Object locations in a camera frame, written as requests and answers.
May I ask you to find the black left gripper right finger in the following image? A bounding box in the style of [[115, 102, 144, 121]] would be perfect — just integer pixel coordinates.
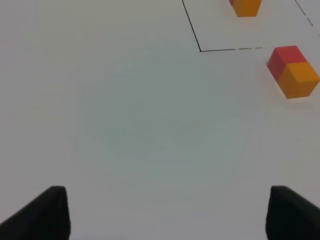
[[265, 185, 320, 240]]

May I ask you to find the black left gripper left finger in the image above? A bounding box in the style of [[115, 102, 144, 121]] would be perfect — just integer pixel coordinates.
[[0, 185, 71, 240]]

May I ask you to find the orange template block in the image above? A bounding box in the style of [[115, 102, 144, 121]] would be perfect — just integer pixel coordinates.
[[231, 0, 262, 17]]

